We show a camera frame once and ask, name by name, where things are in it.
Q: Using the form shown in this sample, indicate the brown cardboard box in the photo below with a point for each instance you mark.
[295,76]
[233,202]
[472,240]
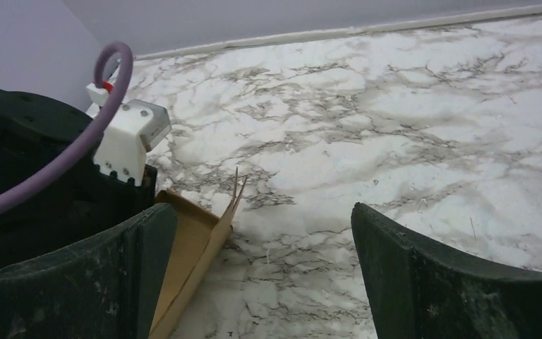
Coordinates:
[200,235]

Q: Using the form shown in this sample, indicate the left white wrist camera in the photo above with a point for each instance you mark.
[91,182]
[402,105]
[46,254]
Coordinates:
[136,129]

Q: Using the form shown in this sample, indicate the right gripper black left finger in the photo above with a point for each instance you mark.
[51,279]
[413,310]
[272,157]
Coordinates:
[104,286]

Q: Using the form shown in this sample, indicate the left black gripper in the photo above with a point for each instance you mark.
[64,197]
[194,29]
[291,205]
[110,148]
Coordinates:
[51,192]

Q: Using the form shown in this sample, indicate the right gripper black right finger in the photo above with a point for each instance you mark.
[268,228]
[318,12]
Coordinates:
[421,288]

